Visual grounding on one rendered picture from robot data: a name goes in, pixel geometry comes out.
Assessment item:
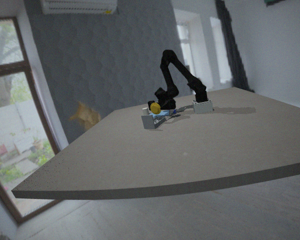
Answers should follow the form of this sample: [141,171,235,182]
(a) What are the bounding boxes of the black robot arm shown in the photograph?
[154,49,209,103]

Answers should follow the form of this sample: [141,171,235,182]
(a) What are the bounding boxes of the yellow round plate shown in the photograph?
[150,103,161,115]

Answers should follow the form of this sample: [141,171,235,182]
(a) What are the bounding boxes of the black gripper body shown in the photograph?
[148,98,176,110]

